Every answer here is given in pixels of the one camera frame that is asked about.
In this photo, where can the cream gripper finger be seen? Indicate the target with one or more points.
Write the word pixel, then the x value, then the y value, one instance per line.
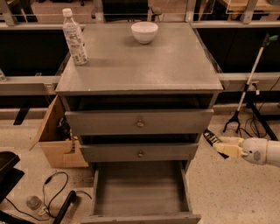
pixel 228 140
pixel 231 150

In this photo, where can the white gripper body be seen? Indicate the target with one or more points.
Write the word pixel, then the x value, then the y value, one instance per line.
pixel 254 151

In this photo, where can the black rxbar chocolate bar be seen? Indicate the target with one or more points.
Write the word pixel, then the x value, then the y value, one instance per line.
pixel 210 137

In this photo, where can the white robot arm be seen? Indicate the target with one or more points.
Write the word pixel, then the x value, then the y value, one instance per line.
pixel 272 153

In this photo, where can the grey top drawer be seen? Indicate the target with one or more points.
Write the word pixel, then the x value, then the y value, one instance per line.
pixel 129 122

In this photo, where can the grey wooden drawer cabinet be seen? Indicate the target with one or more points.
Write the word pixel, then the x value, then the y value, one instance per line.
pixel 171 72

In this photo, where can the grey open bottom drawer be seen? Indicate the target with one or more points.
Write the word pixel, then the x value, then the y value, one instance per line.
pixel 150 192

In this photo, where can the grey middle drawer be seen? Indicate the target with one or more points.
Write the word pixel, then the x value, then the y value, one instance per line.
pixel 138 152

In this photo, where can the white reacher grabber stick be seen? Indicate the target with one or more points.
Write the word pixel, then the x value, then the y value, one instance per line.
pixel 235 117

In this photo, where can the white ceramic bowl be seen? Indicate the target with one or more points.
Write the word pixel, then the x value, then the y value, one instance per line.
pixel 144 32

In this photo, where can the brown cardboard box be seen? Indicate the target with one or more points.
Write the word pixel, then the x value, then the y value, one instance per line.
pixel 59 153

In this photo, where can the clear plastic water bottle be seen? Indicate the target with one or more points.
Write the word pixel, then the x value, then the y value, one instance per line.
pixel 74 38

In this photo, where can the clear round floor disc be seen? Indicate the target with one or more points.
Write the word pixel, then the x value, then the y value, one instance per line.
pixel 33 202

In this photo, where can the black equipment base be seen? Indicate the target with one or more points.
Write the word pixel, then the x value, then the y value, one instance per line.
pixel 9 174

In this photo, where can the black handle on floor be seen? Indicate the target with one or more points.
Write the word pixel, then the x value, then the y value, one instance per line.
pixel 70 199

